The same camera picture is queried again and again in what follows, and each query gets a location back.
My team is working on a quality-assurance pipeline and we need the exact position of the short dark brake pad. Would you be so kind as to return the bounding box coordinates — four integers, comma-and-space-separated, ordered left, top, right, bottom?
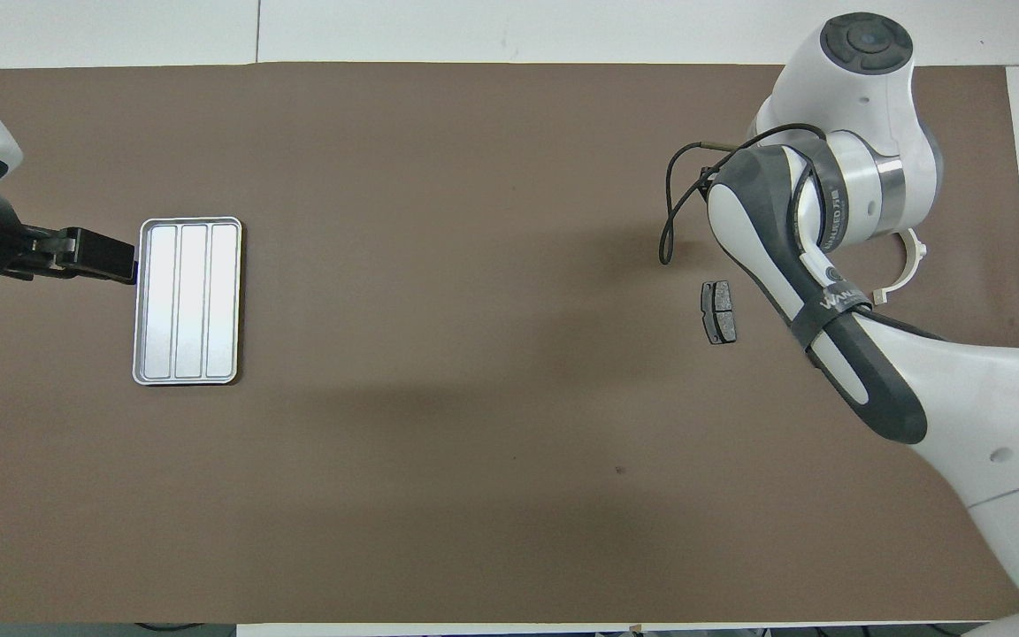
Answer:
701, 280, 738, 345

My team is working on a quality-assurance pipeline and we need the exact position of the white semicircular plastic bracket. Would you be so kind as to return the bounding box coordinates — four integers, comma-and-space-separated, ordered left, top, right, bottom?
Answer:
870, 227, 929, 307

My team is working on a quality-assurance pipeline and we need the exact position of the brown table mat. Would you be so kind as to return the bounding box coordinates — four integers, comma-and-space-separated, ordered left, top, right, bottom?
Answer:
0, 62, 1019, 625

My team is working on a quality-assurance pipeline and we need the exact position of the silver metal tray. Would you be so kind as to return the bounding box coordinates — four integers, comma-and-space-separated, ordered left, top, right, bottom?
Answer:
132, 216, 243, 387

